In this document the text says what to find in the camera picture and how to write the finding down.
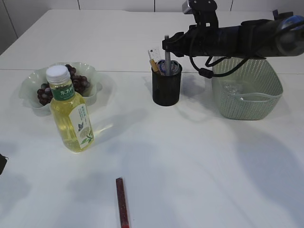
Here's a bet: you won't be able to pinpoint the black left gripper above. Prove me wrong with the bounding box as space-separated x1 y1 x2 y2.
0 154 8 174

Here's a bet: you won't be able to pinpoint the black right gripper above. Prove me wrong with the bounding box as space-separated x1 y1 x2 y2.
162 25 223 57

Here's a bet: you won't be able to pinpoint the silver glitter pen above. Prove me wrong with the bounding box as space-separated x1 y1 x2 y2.
165 45 171 76

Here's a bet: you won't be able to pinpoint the pink scissors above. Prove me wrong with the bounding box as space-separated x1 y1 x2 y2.
171 60 181 75

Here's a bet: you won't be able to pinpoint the clear plastic ruler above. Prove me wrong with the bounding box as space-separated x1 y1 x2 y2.
147 47 162 63

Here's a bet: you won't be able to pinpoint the blue scissors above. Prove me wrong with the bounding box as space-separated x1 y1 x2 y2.
157 59 166 76

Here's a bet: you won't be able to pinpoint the gold glitter pen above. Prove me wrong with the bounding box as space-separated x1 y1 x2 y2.
149 59 160 74

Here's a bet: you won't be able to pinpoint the clear plastic sheet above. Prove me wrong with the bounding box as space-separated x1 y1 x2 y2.
221 80 243 95

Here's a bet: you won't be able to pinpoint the yellow tea bottle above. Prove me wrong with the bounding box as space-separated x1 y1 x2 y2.
46 65 94 152

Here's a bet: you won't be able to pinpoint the purple artificial grape bunch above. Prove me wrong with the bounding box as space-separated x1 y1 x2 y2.
37 64 91 106

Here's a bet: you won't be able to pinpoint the red glitter pen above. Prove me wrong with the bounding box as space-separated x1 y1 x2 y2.
115 177 130 228

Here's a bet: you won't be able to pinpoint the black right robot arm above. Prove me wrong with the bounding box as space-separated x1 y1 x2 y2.
162 12 304 59

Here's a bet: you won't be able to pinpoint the black mesh pen holder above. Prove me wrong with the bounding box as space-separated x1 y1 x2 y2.
152 66 182 106

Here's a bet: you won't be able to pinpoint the pale green wavy plate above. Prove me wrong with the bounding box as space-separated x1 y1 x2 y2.
19 62 102 116

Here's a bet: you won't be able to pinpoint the green woven plastic basket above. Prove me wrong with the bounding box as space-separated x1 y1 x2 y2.
212 59 283 120

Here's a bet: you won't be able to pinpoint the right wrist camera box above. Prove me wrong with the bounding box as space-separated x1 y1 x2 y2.
182 0 219 28

